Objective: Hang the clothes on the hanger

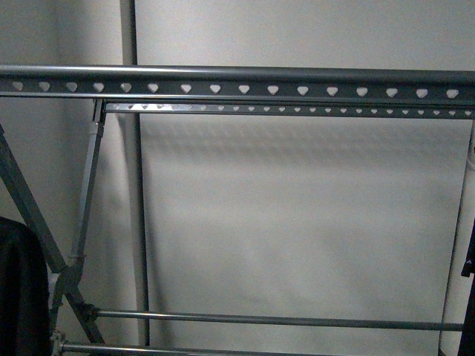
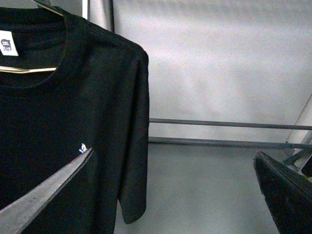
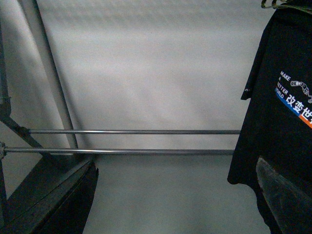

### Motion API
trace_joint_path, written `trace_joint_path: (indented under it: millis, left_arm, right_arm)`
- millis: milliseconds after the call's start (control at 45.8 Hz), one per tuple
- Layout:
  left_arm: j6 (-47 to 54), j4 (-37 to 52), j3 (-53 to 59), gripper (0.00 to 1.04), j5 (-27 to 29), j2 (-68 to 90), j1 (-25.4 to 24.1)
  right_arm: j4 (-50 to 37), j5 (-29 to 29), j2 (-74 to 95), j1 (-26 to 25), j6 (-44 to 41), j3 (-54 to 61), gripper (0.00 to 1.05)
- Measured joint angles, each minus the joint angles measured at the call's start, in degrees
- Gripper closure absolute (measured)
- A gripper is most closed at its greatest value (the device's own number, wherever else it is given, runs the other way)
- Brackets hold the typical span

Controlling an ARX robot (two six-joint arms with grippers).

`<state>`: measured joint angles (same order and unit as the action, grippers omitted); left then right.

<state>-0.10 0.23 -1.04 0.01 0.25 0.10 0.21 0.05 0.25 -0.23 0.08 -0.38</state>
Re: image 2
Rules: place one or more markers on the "metal rack rail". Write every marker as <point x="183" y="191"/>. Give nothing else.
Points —
<point x="230" y="124"/>
<point x="230" y="143"/>

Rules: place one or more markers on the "wooden clothes hanger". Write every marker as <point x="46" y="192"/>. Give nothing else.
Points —
<point x="26" y="70"/>

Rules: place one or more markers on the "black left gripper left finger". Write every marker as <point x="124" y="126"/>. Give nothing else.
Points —
<point x="15" y="217"/>

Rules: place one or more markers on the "lower metal rack rail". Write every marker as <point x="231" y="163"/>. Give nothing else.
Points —
<point x="230" y="143"/>

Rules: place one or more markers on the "upper metal rack rail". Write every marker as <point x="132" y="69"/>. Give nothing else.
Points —
<point x="230" y="124"/>

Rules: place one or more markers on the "dark vertical pole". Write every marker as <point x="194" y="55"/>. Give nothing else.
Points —
<point x="111" y="15"/>

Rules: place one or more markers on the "black t-shirt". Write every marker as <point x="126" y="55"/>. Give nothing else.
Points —
<point x="96" y="96"/>

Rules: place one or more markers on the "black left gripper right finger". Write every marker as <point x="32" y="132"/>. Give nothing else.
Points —
<point x="288" y="195"/>

